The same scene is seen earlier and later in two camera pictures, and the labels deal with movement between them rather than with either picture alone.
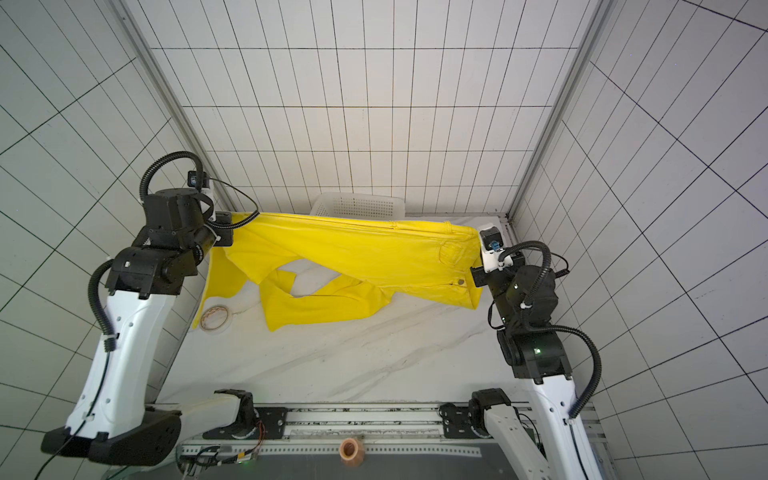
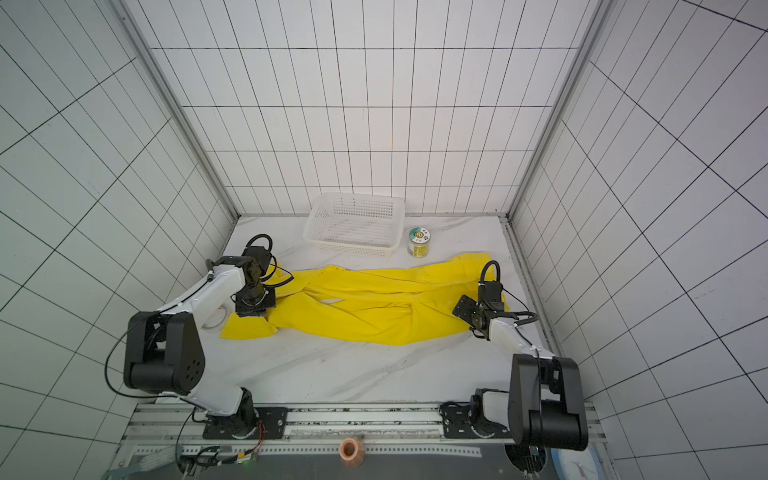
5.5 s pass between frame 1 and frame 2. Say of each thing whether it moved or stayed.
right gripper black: moved
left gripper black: moved
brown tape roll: stayed
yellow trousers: moved
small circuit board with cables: stayed
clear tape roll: stayed
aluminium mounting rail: stayed
